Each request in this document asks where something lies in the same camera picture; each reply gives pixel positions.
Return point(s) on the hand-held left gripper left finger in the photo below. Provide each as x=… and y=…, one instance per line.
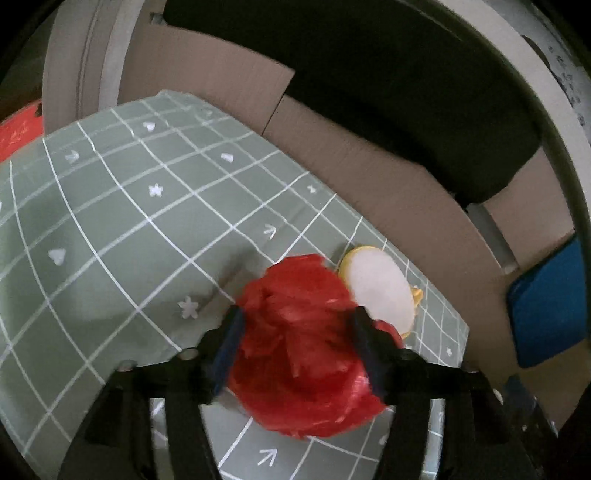
x=229, y=344

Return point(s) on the blue cloth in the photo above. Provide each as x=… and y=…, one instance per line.
x=549, y=304

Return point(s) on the printed grey bed sheet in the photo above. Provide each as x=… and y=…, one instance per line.
x=565, y=78

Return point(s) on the red plastic bag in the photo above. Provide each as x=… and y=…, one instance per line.
x=300, y=332

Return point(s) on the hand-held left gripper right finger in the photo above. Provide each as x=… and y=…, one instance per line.
x=369, y=353

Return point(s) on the yellow rimmed white dish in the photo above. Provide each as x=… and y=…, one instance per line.
x=383, y=290

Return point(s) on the brown cardboard sheet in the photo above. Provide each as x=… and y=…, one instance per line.
x=378, y=184

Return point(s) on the red box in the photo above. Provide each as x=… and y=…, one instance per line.
x=21, y=134

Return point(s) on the green grid tablecloth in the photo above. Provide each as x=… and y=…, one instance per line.
x=115, y=240

